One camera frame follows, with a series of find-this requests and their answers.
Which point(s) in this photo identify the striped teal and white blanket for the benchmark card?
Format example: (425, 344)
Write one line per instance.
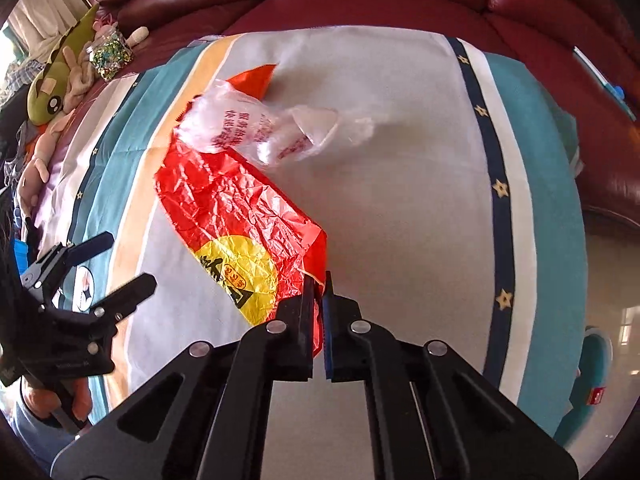
(400, 210)

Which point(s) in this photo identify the beige curtain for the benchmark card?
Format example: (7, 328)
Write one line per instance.
(40, 5)

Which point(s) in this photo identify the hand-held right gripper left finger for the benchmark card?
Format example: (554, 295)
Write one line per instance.
(300, 330)

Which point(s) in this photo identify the pink plush toy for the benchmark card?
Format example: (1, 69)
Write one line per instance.
(80, 82)

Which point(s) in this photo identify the clear plastic bag red print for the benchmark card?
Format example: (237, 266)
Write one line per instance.
(235, 120)

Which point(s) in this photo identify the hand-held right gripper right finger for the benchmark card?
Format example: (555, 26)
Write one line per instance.
(328, 330)

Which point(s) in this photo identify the blue and white book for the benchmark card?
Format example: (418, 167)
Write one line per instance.
(612, 91)

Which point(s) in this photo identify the green plush toy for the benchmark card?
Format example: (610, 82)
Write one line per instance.
(55, 80)

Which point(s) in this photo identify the red and yellow plastic bag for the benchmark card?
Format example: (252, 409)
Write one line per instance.
(225, 200)

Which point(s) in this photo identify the teal round bin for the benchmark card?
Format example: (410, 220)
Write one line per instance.
(595, 360)

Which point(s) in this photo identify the person's left hand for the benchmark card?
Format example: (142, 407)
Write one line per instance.
(45, 400)

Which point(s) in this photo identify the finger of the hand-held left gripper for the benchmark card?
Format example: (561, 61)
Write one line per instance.
(130, 292)
(90, 246)

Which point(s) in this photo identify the clear jar of beads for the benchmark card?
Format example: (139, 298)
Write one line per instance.
(107, 55)

